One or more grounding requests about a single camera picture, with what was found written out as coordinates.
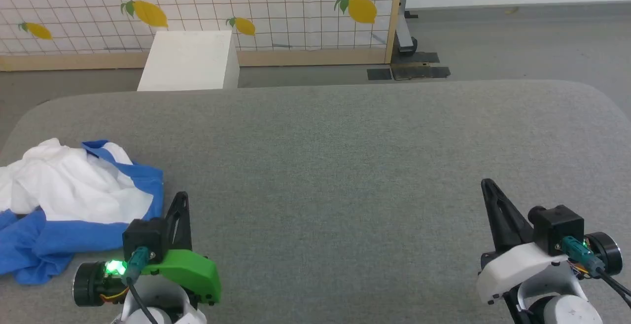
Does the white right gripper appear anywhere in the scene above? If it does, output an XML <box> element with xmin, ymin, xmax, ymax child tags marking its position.
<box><xmin>476</xmin><ymin>179</ymin><xmax>576</xmax><ymax>306</ymax></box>

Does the white box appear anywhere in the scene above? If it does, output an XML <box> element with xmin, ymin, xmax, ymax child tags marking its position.
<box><xmin>137</xmin><ymin>30</ymin><xmax>241</xmax><ymax>91</ymax></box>

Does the white and blue shirt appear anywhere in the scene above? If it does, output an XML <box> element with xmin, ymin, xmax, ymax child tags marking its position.
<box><xmin>0</xmin><ymin>138</ymin><xmax>165</xmax><ymax>286</ymax></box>

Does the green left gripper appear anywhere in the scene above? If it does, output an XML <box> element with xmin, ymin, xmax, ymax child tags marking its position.
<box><xmin>140</xmin><ymin>191</ymin><xmax>222</xmax><ymax>306</ymax></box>

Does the lemon print partition panel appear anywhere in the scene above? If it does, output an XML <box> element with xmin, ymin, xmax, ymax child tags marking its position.
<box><xmin>0</xmin><ymin>0</ymin><xmax>406</xmax><ymax>72</ymax></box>

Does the right black camera cable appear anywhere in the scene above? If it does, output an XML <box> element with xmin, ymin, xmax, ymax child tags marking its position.
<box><xmin>562</xmin><ymin>237</ymin><xmax>631</xmax><ymax>299</ymax></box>

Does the grey metal stand leg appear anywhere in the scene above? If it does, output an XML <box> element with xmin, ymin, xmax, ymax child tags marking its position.
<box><xmin>394</xmin><ymin>0</ymin><xmax>420</xmax><ymax>56</ymax></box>

